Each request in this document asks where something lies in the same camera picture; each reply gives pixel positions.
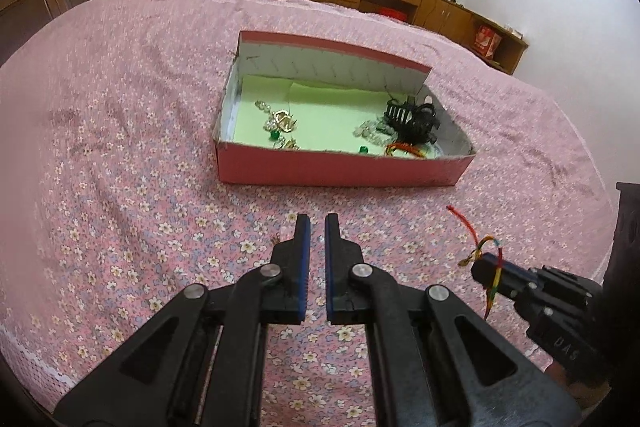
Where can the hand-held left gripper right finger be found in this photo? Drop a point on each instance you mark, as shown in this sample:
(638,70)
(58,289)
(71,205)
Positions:
(330,267)

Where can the black hair claw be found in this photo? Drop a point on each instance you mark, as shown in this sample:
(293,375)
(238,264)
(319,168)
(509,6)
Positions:
(415,122)

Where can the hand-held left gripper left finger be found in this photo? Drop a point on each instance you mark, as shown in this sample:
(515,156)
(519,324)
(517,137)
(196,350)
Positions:
(301,267)

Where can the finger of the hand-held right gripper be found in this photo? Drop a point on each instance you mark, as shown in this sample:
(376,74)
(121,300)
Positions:
(512,279)

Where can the pearl drop earrings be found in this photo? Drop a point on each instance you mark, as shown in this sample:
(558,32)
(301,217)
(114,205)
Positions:
(271,126)

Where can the pink cardboard box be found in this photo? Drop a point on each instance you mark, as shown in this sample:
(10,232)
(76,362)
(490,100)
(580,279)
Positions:
(325,169)

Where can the red gift box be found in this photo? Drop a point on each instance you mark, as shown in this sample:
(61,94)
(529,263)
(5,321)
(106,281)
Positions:
(487,41)

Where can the pearl and gold earring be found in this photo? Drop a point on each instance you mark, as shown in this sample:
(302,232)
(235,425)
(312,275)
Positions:
(284,119)

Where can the red cloth in cabinet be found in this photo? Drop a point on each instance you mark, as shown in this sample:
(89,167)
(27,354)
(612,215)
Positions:
(391,12)

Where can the pink floral bedsheet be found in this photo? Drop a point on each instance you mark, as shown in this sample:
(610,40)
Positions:
(125,132)

